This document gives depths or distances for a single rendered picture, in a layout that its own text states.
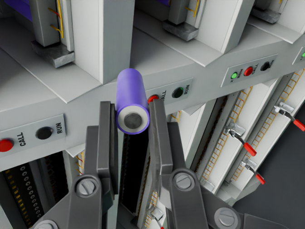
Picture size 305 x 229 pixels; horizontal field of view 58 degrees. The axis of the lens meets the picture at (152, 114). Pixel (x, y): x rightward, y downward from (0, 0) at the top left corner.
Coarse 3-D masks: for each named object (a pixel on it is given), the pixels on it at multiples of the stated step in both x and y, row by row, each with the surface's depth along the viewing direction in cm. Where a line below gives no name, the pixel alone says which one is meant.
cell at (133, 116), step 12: (120, 72) 19; (132, 72) 18; (120, 84) 17; (132, 84) 16; (120, 96) 15; (132, 96) 14; (144, 96) 15; (120, 108) 14; (132, 108) 14; (144, 108) 14; (120, 120) 14; (132, 120) 14; (144, 120) 14; (132, 132) 14
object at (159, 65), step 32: (256, 32) 48; (0, 64) 33; (160, 64) 37; (192, 64) 39; (224, 64) 43; (288, 64) 55; (0, 96) 29; (32, 96) 30; (96, 96) 33; (192, 96) 44; (0, 128) 29; (0, 160) 32; (32, 160) 35
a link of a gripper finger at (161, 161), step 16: (160, 112) 13; (160, 128) 13; (176, 128) 14; (160, 144) 12; (176, 144) 13; (160, 160) 12; (176, 160) 12; (160, 176) 12; (160, 192) 12; (208, 192) 12; (208, 208) 11; (224, 208) 11; (208, 224) 11; (224, 224) 11; (240, 224) 11
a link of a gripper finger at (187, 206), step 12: (180, 168) 12; (180, 180) 11; (192, 180) 12; (180, 192) 11; (192, 192) 11; (180, 204) 11; (192, 204) 11; (168, 216) 13; (180, 216) 10; (192, 216) 10; (204, 216) 10; (168, 228) 12; (180, 228) 10; (192, 228) 10; (204, 228) 10
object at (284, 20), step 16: (256, 0) 52; (272, 0) 50; (288, 0) 49; (304, 0) 47; (256, 16) 51; (272, 16) 49; (288, 16) 50; (304, 16) 48; (272, 32) 48; (288, 32) 49; (304, 32) 50
